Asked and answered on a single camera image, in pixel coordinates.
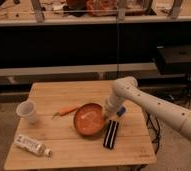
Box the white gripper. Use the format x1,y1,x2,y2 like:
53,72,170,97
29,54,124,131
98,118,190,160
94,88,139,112
104,96,123,118

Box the orange ceramic bowl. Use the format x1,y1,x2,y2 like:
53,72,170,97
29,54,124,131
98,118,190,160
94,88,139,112
74,103,105,136

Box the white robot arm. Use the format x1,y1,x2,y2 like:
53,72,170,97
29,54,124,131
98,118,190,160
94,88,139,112
104,77,191,171

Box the black white striped block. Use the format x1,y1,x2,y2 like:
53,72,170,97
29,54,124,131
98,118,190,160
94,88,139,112
103,120,119,149

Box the orange carrot toy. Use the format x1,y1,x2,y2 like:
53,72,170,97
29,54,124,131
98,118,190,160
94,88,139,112
53,106,79,117

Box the wooden table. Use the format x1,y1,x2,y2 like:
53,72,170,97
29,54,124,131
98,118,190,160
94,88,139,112
4,81,156,171

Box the black box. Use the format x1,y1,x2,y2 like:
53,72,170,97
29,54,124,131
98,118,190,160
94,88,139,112
154,45,191,74

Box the translucent plastic cup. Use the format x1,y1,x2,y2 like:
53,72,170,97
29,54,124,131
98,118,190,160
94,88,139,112
16,100,37,124

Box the white plastic bottle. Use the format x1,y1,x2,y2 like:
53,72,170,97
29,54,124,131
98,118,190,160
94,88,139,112
14,134,52,157

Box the long wooden shelf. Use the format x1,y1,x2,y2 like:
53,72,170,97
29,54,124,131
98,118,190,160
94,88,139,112
0,0,191,26

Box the black floor cables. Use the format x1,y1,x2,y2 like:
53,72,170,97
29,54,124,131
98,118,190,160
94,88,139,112
145,113,162,155

